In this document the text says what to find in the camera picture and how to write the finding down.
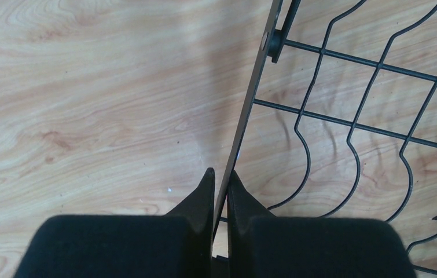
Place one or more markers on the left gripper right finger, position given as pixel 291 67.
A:
pixel 262 244

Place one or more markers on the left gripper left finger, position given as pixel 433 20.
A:
pixel 176 244

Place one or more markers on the black wire dish rack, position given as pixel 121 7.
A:
pixel 340 118

